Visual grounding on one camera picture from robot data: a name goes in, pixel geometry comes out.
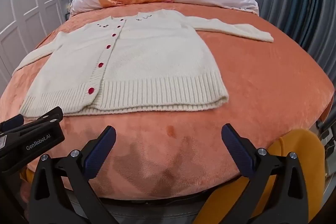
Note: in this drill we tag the white panelled wardrobe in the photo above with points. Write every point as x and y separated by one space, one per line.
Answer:
29 3

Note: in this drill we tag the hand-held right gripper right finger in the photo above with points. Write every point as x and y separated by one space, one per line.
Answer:
236 150

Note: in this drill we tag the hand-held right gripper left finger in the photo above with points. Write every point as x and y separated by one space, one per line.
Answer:
101 150

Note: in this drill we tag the white knit cardigan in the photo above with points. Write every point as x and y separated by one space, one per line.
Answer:
157 64

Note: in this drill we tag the person's yellow clothing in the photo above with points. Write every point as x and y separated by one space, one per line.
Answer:
296 161

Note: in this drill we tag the orange plush blanket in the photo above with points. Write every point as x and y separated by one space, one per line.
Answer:
262 82

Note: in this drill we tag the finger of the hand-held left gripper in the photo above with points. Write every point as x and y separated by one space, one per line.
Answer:
11 121
51 113

